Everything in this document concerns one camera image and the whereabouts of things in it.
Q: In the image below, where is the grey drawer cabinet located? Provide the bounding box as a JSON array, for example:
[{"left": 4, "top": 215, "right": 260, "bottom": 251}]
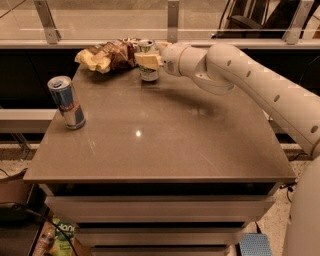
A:
[{"left": 25, "top": 68, "right": 294, "bottom": 255}]

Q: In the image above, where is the brown chip bag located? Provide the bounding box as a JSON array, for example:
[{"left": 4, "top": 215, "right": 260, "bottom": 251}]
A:
[{"left": 74, "top": 38, "right": 139, "bottom": 74}]

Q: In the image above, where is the white green 7up can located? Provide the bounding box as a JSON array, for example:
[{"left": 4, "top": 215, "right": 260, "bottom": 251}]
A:
[{"left": 138, "top": 40, "right": 159, "bottom": 82}]

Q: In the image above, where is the black chair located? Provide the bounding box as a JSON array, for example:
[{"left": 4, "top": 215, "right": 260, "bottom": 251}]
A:
[{"left": 212, "top": 0, "right": 300, "bottom": 39}]

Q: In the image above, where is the blue silver Red Bull can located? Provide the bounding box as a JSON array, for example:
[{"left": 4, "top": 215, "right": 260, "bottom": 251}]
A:
[{"left": 47, "top": 76, "right": 85, "bottom": 129}]

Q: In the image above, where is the brown cardboard box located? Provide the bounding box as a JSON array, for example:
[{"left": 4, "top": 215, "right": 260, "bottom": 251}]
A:
[{"left": 0, "top": 169, "right": 32, "bottom": 204}]

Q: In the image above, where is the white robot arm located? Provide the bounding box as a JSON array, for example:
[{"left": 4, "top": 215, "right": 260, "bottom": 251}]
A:
[{"left": 135, "top": 40, "right": 320, "bottom": 256}]

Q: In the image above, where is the blue perforated box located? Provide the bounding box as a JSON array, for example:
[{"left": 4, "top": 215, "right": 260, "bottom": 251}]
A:
[{"left": 239, "top": 233, "right": 272, "bottom": 256}]

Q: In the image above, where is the glass railing with metal posts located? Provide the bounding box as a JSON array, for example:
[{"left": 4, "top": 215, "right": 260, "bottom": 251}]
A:
[{"left": 0, "top": 0, "right": 320, "bottom": 49}]

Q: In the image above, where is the green snack bag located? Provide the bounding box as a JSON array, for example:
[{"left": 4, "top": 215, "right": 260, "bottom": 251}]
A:
[{"left": 49, "top": 216, "right": 77, "bottom": 256}]

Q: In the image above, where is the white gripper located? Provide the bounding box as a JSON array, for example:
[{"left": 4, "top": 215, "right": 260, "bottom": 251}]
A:
[{"left": 134, "top": 41, "right": 189, "bottom": 77}]

